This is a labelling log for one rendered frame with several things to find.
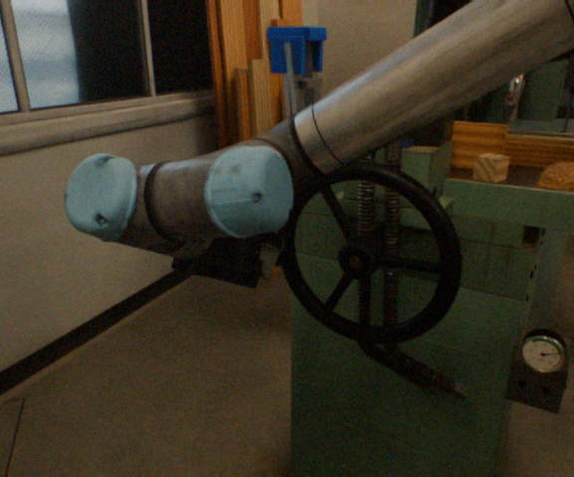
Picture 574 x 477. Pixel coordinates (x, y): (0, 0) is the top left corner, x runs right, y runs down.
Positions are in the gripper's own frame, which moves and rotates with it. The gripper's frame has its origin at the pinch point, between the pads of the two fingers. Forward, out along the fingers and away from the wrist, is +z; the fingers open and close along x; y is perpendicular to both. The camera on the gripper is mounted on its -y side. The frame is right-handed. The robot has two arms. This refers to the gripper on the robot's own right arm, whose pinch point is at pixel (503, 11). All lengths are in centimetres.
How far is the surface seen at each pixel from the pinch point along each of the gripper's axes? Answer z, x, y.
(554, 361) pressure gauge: -16, 50, -5
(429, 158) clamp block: 5.5, 21.6, 5.0
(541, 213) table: -10.0, 27.6, -6.3
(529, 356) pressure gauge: -12, 50, -5
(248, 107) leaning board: 117, 5, -113
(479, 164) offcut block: 0.3, 21.4, -6.6
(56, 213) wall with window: 139, 54, -35
